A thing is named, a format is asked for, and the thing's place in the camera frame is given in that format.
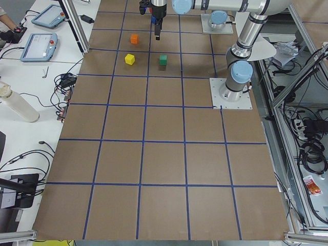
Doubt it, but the teach pendant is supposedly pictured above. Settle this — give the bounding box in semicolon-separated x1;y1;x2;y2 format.
31;4;66;29
20;33;58;62

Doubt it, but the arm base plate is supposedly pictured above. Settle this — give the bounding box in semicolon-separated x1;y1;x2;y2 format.
200;14;234;35
209;78;253;110

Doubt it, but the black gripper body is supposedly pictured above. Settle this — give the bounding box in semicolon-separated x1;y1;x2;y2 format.
151;5;167;21

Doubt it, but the aluminium frame post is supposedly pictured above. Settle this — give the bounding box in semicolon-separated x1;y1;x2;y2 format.
58;0;90;54

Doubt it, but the red snack packet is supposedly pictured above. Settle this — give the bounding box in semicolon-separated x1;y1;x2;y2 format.
303;175;322;196

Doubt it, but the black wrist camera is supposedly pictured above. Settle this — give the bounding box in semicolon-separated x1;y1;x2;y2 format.
139;0;152;15

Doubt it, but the orange wooden block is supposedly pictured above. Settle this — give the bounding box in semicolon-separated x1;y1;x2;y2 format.
130;33;139;45

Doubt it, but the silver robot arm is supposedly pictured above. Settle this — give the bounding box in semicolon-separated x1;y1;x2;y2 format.
208;10;234;30
172;1;291;102

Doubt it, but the black power adapter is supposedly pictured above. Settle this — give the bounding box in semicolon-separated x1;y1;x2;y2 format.
80;15;94;24

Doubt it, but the yellow wooden block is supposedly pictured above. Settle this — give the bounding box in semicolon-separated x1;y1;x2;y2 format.
125;53;135;66

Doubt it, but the far teach pendant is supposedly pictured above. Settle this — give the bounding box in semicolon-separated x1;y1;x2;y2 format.
31;4;66;29

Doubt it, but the green wooden block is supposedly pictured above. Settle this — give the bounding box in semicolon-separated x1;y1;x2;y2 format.
159;54;168;66

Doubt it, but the beige thermos bottle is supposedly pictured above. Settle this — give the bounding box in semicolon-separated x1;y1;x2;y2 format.
1;81;40;122

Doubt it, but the near teach pendant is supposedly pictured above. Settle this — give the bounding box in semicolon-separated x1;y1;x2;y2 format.
20;33;58;62

